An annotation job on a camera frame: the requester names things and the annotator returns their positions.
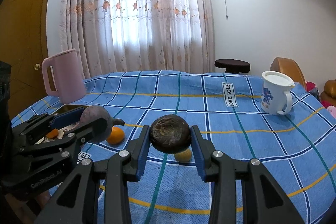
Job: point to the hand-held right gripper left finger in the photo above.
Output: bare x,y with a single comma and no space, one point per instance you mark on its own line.
143,151

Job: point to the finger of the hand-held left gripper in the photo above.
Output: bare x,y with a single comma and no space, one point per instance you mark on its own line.
68,115
89,131

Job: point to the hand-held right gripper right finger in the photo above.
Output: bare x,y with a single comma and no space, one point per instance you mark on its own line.
198,151

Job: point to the purple passion fruit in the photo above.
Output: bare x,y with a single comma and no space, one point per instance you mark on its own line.
101,115

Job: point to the orange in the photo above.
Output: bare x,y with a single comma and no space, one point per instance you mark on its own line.
117,136
52,134

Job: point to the dark mangosteen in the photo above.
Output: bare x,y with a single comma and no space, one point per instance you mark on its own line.
170,134

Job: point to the small yellow-brown fruit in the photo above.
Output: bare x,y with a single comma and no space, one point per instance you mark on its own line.
184,156

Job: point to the pink electric kettle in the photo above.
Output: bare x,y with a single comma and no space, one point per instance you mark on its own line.
68,77

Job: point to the blue plaid tablecloth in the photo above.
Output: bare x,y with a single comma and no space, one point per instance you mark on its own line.
183,98

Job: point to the brass door knob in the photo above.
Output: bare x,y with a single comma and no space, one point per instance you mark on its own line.
37,66

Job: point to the wooden door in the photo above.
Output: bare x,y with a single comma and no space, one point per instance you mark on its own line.
23,43

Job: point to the dark round stool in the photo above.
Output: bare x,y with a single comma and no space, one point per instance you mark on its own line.
232,64

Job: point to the white mug with blue print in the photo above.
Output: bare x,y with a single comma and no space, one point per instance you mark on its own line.
273,92

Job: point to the floral sheer curtain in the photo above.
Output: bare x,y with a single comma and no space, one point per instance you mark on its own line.
136,16

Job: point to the brown leather armchair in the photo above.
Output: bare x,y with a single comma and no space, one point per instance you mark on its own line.
287,69

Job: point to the red cushion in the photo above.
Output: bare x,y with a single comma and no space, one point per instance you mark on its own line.
311,88

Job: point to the pink floral cloth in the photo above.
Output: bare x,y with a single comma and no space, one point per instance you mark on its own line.
331,110

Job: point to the brown leather sofa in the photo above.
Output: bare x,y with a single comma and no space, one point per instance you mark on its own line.
329,91

